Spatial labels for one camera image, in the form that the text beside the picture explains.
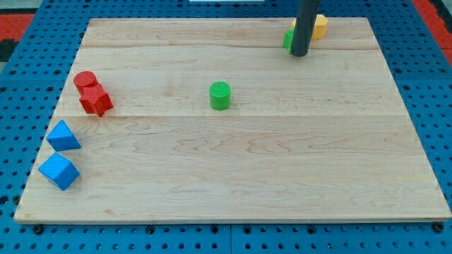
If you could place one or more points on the light wooden board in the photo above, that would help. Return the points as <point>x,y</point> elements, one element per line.
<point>323,138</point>

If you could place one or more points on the red star block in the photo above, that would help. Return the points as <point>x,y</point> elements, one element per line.
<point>95,100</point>

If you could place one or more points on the yellow block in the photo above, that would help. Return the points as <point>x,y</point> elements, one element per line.
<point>320,26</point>

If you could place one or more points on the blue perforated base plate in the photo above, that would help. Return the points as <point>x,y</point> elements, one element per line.
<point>33,78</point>

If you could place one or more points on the red cylinder block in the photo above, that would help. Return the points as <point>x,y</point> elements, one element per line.
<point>84,80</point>

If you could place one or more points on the blue triangular block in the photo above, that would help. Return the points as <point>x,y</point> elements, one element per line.
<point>62,138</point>

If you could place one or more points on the blue cube block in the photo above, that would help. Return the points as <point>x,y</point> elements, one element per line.
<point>59,171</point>

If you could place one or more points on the green cylinder block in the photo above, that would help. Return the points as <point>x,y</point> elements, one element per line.
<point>220,95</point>

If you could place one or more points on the dark grey cylindrical robot stylus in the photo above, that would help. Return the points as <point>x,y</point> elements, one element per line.
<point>304,27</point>

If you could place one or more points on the green block behind stylus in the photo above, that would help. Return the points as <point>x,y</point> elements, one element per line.
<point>287,40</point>

